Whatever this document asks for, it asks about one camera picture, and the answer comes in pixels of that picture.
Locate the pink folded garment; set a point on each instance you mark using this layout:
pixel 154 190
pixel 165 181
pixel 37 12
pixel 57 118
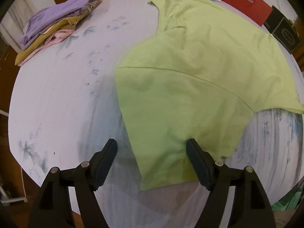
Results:
pixel 53 39

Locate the white floral bed sheet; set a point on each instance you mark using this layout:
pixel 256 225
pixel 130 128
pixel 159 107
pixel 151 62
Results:
pixel 64 108

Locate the red paper gift bag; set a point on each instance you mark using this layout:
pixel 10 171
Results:
pixel 257 10

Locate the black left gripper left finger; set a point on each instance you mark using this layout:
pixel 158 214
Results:
pixel 52 207

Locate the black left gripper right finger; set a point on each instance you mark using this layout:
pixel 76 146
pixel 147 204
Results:
pixel 251 207

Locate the light green t-shirt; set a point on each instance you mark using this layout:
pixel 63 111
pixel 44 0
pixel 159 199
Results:
pixel 204 75

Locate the black box with gold print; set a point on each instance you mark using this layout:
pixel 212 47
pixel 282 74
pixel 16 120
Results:
pixel 282 29

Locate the purple folded garment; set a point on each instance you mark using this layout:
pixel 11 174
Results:
pixel 40 21

